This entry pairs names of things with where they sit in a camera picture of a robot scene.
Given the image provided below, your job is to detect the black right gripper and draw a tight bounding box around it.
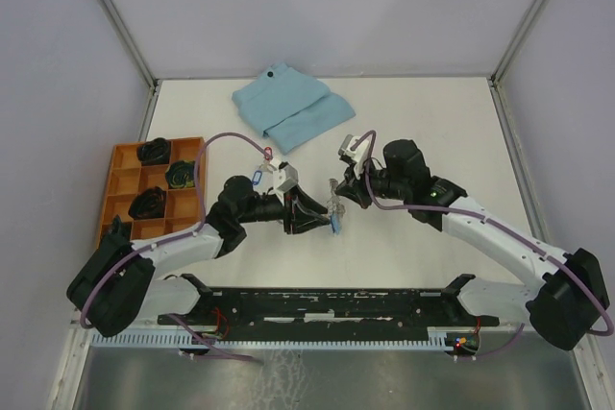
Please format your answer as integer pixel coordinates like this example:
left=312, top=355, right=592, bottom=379
left=334, top=154, right=409, bottom=209

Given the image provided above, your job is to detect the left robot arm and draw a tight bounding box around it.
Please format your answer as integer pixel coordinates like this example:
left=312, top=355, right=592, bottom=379
left=66, top=176, right=331, bottom=337

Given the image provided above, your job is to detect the orange compartment tray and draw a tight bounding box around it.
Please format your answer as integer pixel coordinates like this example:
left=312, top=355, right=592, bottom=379
left=97, top=137, right=207, bottom=241

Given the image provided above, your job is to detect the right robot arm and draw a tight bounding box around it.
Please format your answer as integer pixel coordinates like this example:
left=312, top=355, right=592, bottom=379
left=335, top=131, right=614, bottom=350

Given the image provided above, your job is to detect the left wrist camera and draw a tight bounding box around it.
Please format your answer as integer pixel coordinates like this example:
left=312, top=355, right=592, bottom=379
left=269, top=157, right=299, bottom=195

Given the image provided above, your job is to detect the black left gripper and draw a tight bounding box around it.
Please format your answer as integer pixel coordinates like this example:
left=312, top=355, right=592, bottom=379
left=238, top=185, right=330, bottom=235

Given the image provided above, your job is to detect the blue green coiled cable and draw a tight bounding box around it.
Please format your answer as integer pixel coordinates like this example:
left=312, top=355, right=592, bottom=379
left=165, top=158, right=201, bottom=189

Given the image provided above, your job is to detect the black coiled cable top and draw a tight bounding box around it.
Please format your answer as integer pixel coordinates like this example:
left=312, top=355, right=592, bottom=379
left=136, top=138, right=173, bottom=163

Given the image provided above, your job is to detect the black coiled cable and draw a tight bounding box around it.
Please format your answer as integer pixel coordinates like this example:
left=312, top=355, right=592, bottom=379
left=136, top=138, right=173, bottom=163
left=103, top=216, right=134, bottom=243
left=128, top=188, right=169, bottom=220

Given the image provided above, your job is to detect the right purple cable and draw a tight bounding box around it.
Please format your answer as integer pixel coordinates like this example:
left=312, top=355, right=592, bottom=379
left=348, top=130, right=615, bottom=361

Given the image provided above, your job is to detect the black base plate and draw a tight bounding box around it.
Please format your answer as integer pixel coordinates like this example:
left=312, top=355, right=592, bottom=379
left=181, top=287, right=500, bottom=343

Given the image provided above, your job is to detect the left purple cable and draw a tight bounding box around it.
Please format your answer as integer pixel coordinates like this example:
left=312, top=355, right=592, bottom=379
left=79, top=133, right=275, bottom=363

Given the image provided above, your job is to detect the light blue cloth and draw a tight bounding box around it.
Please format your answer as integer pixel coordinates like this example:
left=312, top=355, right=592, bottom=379
left=232, top=62, right=356, bottom=155

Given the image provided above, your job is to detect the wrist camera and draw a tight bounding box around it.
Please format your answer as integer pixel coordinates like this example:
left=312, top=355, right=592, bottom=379
left=338, top=134, right=373, bottom=177
left=269, top=157, right=299, bottom=195

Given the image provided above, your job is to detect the white cable duct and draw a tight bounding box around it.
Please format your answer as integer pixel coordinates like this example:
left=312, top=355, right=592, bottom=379
left=90, top=326, right=457, bottom=349

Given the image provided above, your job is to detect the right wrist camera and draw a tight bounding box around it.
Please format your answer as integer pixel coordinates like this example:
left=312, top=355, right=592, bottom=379
left=338, top=134, right=373, bottom=177

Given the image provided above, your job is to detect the blue tag key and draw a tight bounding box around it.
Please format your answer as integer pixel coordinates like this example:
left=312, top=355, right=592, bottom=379
left=252, top=169, right=264, bottom=185

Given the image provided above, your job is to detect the black coiled cable middle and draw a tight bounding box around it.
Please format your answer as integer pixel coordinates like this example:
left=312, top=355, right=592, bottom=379
left=128, top=188, right=169, bottom=220

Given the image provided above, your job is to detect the metal key organizer blue handle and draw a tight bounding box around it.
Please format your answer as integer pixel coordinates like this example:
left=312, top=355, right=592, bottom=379
left=327, top=179, right=345, bottom=235

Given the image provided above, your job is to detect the red tag key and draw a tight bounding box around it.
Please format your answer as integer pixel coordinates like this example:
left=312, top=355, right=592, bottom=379
left=262, top=147, right=281, bottom=173

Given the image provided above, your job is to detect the black coiled cable bottom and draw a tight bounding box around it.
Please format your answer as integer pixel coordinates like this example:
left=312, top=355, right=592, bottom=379
left=103, top=216, right=134, bottom=243

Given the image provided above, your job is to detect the purple cable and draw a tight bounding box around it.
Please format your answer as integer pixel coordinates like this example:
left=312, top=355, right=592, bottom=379
left=79, top=133, right=275, bottom=363
left=348, top=130, right=615, bottom=361

